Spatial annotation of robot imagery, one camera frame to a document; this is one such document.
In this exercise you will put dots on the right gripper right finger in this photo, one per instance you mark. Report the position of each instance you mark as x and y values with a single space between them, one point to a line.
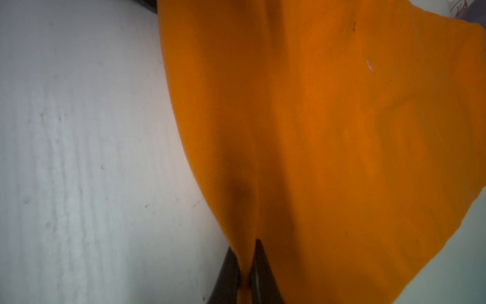
264 289

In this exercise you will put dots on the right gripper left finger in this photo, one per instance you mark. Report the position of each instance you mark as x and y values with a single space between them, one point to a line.
227 284

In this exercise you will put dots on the orange long pants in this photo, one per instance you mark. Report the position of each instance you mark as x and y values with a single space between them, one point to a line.
346 136

